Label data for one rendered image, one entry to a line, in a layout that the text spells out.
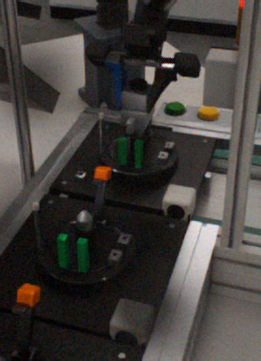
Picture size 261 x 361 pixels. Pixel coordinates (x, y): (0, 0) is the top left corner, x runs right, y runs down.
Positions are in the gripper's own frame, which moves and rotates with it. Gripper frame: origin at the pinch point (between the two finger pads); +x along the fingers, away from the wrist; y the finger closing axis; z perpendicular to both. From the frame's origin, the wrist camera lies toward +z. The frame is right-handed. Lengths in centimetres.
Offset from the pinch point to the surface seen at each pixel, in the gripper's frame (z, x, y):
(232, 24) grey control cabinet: -297, -120, -18
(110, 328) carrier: 19.7, 34.0, 7.1
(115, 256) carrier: 14.0, 25.9, 4.7
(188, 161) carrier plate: -11.3, 8.9, 8.6
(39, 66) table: -59, -16, -44
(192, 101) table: -51, -11, 2
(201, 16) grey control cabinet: -293, -122, -39
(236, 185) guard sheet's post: 8.8, 13.5, 18.6
